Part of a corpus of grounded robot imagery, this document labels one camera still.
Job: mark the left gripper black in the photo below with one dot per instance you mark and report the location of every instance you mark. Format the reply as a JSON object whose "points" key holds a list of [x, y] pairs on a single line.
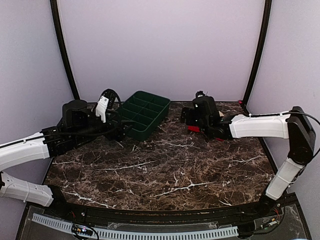
{"points": [[119, 135]]}

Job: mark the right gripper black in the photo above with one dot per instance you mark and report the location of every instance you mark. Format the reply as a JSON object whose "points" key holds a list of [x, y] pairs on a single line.
{"points": [[189, 121]]}

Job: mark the red sock plain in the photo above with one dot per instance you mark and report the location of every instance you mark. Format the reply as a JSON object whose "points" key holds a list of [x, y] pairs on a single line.
{"points": [[195, 129]]}

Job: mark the green compartment tray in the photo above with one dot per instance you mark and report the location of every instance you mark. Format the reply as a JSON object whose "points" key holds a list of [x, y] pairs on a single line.
{"points": [[141, 114]]}

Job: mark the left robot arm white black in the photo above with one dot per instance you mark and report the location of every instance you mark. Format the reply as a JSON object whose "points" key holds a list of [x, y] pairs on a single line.
{"points": [[47, 143]]}

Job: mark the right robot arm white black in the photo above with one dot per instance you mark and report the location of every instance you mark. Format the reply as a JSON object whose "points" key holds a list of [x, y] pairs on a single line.
{"points": [[292, 125]]}

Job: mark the small circuit board left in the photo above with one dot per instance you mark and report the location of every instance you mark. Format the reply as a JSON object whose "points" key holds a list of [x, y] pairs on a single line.
{"points": [[81, 230]]}

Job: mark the small circuit board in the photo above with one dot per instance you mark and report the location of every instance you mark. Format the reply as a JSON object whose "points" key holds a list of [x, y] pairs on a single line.
{"points": [[81, 230], [269, 223]]}

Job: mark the small circuit board right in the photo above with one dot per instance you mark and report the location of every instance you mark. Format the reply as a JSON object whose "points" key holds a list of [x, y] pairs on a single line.
{"points": [[269, 223]]}

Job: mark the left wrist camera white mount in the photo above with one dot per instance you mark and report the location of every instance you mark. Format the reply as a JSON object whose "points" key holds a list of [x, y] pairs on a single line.
{"points": [[101, 108]]}

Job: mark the left black frame post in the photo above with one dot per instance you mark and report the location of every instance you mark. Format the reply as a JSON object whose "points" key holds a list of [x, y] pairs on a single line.
{"points": [[57, 23]]}

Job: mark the black frame post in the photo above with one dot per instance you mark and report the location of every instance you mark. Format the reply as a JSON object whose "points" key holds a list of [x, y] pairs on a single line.
{"points": [[258, 52], [57, 23]]}

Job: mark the black front rail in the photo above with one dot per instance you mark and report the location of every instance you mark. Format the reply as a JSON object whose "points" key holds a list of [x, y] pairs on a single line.
{"points": [[238, 214]]}

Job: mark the grey slotted cable duct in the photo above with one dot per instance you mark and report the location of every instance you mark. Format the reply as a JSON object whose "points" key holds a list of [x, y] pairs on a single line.
{"points": [[137, 232]]}

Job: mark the right black frame post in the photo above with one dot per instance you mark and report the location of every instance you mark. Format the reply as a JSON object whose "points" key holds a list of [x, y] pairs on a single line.
{"points": [[258, 52]]}

